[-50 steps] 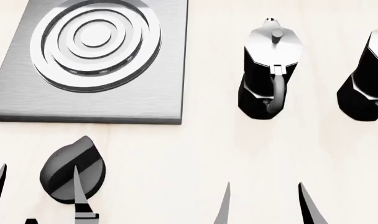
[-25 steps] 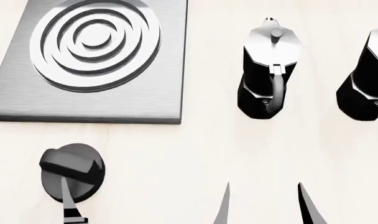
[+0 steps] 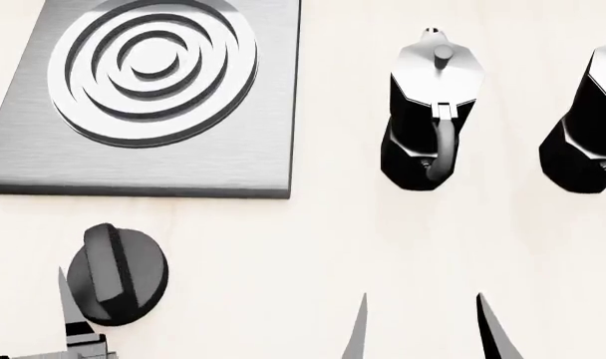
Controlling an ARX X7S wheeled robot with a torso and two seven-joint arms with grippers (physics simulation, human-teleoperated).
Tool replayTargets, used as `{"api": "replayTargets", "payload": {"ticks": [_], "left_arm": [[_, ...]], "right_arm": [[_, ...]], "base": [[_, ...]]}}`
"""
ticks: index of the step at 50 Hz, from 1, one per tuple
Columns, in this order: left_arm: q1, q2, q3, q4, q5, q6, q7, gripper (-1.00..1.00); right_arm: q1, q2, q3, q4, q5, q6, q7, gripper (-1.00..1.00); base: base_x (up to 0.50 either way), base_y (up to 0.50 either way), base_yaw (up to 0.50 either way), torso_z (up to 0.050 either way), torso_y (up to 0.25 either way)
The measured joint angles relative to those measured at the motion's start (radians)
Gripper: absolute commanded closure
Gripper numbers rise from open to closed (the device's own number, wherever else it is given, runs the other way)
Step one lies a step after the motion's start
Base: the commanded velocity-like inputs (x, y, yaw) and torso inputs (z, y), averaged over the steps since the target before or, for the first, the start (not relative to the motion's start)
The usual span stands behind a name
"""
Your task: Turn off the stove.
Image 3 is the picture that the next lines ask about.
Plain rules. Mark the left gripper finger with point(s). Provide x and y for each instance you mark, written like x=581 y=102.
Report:
x=68 y=303

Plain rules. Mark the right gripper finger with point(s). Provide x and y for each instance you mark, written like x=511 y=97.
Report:
x=492 y=336
x=359 y=336

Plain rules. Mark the black round stove knob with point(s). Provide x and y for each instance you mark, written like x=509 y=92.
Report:
x=133 y=273

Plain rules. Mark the brushed steel stove plate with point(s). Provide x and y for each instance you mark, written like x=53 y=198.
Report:
x=29 y=157

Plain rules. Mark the black and silver moka pot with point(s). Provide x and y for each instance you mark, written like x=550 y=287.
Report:
x=412 y=149
x=577 y=157

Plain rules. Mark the silver spiral burner coil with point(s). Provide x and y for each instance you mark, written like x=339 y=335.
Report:
x=153 y=60

